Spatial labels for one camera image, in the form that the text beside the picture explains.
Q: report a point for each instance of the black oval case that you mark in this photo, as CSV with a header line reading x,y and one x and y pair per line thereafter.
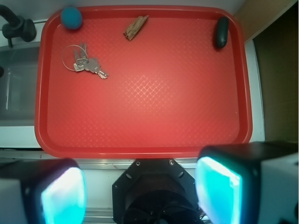
x,y
221,32

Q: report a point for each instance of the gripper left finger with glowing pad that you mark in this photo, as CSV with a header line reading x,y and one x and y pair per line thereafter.
x,y
42,192

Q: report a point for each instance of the red plastic tray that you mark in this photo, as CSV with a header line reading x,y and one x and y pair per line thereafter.
x,y
170,91

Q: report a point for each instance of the brown wood piece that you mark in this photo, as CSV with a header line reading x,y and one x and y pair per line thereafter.
x,y
131,31

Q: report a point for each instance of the black faucet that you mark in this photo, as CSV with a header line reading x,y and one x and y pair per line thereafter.
x,y
16,26

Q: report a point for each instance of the blue textured ball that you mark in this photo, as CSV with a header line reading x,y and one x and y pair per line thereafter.
x,y
71,18

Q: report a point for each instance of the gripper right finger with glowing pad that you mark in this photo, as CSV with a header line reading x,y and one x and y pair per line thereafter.
x,y
250,183

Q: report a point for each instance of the silver keys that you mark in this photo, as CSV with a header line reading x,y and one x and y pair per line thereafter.
x,y
75,58

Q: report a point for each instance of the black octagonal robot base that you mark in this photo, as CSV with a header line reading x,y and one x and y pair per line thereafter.
x,y
155,191

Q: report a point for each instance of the grey sink basin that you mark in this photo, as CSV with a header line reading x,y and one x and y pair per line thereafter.
x,y
18,78

